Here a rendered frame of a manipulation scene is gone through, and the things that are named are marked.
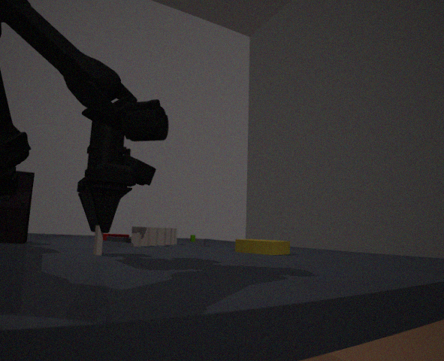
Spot red rectangular block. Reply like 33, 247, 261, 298
103, 234, 129, 240

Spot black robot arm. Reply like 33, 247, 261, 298
0, 0, 168, 202

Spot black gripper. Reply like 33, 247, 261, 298
77, 137, 137, 233

